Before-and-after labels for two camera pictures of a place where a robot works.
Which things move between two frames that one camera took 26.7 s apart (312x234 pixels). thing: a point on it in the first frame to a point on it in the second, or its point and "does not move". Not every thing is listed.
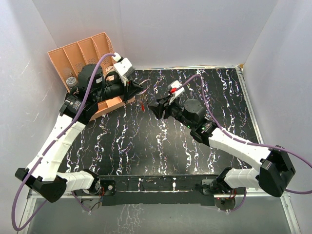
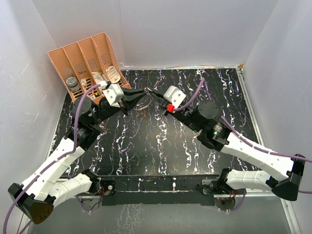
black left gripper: x=127 y=94 to x=131 y=103
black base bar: x=148 y=189 does not move
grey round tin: x=71 y=81 does not move
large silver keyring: x=148 y=79 to x=150 y=102
